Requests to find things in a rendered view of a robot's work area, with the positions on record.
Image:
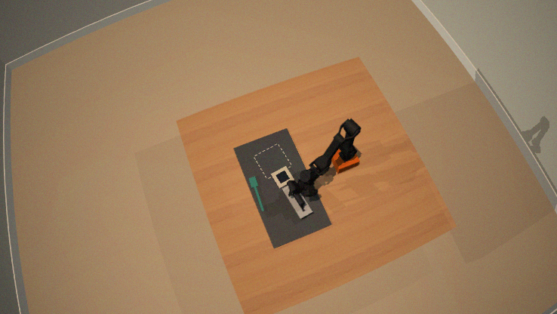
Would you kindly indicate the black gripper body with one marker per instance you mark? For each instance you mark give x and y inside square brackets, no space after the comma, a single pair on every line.
[294,187]

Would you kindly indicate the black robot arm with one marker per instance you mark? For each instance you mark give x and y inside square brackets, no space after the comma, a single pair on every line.
[322,163]

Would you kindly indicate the green small trowel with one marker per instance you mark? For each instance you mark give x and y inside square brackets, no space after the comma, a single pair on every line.
[253,183]

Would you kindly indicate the beige square tile with dark centre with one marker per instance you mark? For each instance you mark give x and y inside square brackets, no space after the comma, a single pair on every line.
[282,176]

